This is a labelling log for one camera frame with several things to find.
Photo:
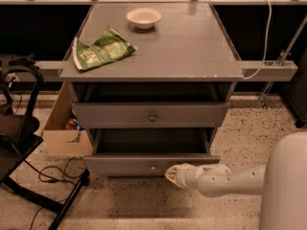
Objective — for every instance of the yellowish robot gripper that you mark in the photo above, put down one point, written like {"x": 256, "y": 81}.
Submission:
{"x": 182, "y": 175}

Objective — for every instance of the grey wooden drawer cabinet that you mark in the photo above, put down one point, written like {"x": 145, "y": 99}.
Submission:
{"x": 187, "y": 32}

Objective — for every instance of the grey drawer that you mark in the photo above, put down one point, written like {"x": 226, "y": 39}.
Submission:
{"x": 150, "y": 115}
{"x": 134, "y": 152}

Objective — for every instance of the black chair frame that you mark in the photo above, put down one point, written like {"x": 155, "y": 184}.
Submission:
{"x": 18, "y": 139}

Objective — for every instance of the metal diagonal strut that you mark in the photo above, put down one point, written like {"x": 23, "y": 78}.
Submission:
{"x": 280, "y": 60}

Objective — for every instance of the red soda can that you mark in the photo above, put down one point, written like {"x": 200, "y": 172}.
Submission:
{"x": 72, "y": 124}

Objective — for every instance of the white paper bowl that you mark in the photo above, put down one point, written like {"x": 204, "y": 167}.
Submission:
{"x": 143, "y": 18}

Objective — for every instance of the grey top drawer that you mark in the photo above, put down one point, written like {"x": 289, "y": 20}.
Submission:
{"x": 150, "y": 115}

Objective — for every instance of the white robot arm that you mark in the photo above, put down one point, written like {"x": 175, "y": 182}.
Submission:
{"x": 281, "y": 183}

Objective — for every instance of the grey horizontal rail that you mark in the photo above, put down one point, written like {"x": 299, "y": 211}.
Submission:
{"x": 136, "y": 71}

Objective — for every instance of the cardboard box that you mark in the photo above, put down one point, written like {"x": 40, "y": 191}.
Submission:
{"x": 59, "y": 141}

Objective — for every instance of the green chip bag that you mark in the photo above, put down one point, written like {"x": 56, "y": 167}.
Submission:
{"x": 110, "y": 47}

